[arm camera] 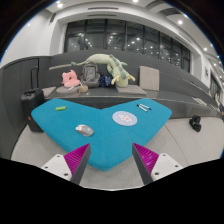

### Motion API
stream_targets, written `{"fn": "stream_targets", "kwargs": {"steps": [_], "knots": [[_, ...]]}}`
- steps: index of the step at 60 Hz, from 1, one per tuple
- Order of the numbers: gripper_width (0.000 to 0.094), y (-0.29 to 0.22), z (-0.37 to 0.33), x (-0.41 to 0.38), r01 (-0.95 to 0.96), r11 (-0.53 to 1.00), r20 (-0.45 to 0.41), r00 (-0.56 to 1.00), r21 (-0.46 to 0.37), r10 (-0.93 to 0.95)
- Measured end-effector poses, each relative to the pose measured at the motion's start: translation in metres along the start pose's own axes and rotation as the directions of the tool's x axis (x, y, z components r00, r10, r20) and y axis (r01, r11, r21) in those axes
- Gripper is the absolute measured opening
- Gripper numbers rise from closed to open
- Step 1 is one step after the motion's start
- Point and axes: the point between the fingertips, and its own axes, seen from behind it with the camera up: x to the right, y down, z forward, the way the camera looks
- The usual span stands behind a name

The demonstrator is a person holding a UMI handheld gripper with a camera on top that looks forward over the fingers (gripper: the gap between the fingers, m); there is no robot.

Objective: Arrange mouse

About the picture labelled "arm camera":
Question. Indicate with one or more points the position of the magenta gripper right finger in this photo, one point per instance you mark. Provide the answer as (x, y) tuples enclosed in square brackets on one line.
[(145, 160)]

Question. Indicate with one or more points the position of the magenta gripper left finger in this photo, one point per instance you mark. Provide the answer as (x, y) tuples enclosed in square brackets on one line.
[(77, 161)]

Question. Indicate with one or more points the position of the grey computer mouse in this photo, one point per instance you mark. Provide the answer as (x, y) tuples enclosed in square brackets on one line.
[(84, 130)]

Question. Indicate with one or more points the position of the round light blue mouse pad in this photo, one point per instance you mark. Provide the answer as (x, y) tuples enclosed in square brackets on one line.
[(124, 118)]

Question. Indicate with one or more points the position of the teal boomerang-shaped table cover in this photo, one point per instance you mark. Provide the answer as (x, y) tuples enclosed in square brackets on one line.
[(111, 143)]

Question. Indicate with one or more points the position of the green highlighter marker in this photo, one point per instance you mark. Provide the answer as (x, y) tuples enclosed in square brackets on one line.
[(60, 108)]

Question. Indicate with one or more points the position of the black capped marker pen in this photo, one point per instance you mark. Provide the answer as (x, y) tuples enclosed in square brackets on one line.
[(142, 108)]

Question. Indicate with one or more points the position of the blue capped marker pen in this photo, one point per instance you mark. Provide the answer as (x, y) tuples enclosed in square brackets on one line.
[(147, 107)]

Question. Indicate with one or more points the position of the black object on floor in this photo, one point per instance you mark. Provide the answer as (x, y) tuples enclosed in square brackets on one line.
[(195, 123)]

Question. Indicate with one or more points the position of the grey flat seat cushion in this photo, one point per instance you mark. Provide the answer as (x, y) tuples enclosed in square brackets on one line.
[(131, 89)]

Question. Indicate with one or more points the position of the tape roll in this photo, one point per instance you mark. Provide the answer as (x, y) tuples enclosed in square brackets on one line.
[(83, 89)]

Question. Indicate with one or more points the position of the black rolling suitcase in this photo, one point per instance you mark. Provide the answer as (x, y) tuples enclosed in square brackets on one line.
[(32, 98)]

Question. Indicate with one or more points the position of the beige upright cushion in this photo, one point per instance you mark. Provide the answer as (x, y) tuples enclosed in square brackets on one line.
[(149, 78)]

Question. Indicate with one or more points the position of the pink plush toy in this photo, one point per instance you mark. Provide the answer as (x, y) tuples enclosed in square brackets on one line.
[(70, 79)]

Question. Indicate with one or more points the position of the dark blue bag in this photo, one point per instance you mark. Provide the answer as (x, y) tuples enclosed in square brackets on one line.
[(105, 80)]

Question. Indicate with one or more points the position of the grey backpack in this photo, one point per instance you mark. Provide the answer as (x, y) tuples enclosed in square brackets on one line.
[(90, 75)]

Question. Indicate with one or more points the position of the green dragon plush toy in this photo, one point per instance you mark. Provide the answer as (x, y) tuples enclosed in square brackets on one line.
[(115, 67)]

